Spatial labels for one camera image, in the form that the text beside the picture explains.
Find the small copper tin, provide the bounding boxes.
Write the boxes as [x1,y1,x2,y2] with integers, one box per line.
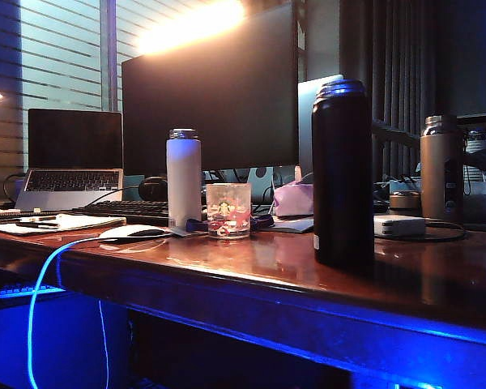
[389,190,422,212]

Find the purple tissue pack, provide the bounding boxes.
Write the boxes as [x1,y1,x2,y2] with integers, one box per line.
[271,181,315,218]

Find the white notepad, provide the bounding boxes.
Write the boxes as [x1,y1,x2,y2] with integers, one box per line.
[0,212,127,237]

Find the thin white hanging cable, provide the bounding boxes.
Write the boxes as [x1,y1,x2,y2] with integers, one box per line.
[98,299,111,389]

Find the backlit under-desk keyboard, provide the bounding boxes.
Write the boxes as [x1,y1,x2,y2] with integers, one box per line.
[0,283,66,300]

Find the black spiral notebook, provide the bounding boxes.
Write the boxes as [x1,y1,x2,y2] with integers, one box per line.
[0,209,72,222]

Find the white window blinds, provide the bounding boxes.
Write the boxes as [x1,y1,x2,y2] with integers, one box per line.
[19,0,244,113]

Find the clear plastic storage box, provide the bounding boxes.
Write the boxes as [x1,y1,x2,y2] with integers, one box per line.
[463,180,486,224]

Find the black headphones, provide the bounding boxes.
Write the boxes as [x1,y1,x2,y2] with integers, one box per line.
[139,176,169,203]

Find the dark metal rail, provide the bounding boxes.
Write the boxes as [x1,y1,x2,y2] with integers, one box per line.
[372,118,422,147]

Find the white computer mouse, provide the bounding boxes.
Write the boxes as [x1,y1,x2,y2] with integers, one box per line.
[98,224,167,241]

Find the brown thermos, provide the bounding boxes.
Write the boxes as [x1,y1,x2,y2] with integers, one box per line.
[420,114,466,223]

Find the white thermos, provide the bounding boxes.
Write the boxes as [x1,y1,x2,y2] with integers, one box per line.
[165,128,203,230]

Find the black thermos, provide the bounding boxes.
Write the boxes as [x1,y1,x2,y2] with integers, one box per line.
[311,79,376,268]

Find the printed glass cup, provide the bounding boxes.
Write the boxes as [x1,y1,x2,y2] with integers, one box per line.
[205,182,253,240]

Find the white power adapter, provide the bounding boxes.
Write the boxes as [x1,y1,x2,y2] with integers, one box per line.
[373,214,426,238]

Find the black laptop cable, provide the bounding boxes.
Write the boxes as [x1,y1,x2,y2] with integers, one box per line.
[2,173,28,203]

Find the black keyboard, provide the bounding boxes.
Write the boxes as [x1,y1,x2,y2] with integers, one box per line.
[70,199,171,226]

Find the large black monitor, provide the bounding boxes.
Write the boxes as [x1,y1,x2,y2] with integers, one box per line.
[121,2,300,177]

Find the dark paper sheet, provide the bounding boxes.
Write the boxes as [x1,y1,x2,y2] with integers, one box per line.
[262,218,315,235]

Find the power strip with plugs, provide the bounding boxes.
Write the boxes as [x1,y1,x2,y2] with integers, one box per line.
[372,181,391,214]

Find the black pen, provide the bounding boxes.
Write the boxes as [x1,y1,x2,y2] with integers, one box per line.
[0,216,58,224]
[15,221,62,230]

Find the black headphone cable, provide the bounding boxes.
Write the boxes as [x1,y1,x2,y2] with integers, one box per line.
[84,185,143,206]

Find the glowing white cable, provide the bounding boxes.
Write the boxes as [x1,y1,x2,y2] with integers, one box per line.
[27,236,106,389]

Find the silver open laptop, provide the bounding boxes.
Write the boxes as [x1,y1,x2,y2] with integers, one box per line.
[15,108,125,212]

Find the under-desk cabinet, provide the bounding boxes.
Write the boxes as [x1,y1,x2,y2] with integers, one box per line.
[0,294,131,389]

